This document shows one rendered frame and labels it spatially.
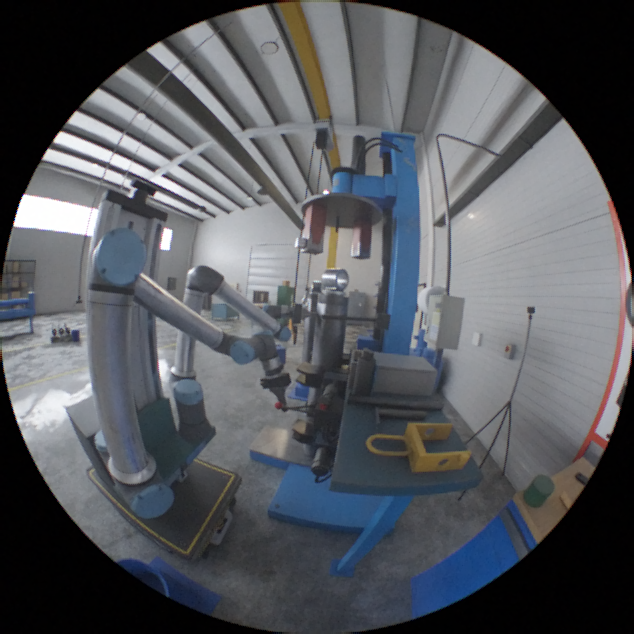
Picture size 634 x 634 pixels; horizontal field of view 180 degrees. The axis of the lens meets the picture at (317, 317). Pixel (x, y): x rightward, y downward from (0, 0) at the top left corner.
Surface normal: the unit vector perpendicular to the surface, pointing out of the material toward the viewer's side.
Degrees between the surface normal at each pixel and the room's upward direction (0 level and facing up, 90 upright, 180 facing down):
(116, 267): 82
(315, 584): 0
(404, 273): 90
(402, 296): 90
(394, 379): 90
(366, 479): 0
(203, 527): 0
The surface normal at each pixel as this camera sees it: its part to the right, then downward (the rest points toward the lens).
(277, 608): 0.10, -0.99
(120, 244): 0.94, 0.00
